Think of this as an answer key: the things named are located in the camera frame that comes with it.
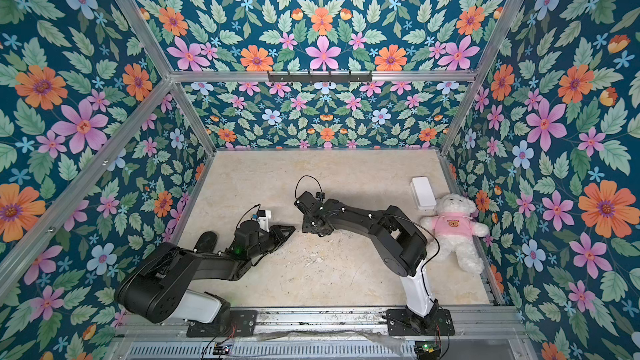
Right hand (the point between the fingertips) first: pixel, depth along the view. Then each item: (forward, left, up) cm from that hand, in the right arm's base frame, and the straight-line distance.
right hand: (311, 227), depth 92 cm
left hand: (-3, +4, +4) cm, 7 cm away
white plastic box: (+17, -45, -1) cm, 48 cm away
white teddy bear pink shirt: (-2, -50, +6) cm, 51 cm away
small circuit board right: (-36, -37, -6) cm, 52 cm away
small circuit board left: (-38, +22, -5) cm, 44 cm away
